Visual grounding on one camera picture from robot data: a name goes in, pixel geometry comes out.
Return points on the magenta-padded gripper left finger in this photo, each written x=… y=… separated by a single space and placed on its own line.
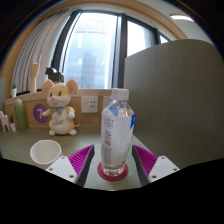
x=62 y=168

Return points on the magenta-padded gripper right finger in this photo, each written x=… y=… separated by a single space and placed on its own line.
x=162 y=168

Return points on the clear plastic water bottle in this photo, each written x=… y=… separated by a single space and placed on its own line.
x=116 y=140

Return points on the cream ceramic mug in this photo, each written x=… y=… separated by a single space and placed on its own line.
x=45 y=151

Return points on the flat round red coaster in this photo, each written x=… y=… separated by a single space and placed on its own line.
x=100 y=172

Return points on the cream mouse plush toy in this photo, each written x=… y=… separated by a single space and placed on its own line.
x=60 y=115

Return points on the round purple number sticker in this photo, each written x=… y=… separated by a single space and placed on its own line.
x=38 y=113

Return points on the grey-green desk partition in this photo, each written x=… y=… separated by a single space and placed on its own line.
x=176 y=103

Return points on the green cactus plush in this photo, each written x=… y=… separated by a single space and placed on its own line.
x=20 y=115

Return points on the small pink figure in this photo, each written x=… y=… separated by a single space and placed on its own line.
x=4 y=121

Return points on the wooden hand figure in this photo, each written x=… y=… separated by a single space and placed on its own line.
x=34 y=75

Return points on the dark-framed window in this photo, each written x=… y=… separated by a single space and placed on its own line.
x=93 y=53

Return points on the grey pleated curtain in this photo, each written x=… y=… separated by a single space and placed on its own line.
x=36 y=50

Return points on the ceiling lights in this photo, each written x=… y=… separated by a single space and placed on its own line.
x=181 y=17

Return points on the white wall outlet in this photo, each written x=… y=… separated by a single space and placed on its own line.
x=89 y=104
x=106 y=101

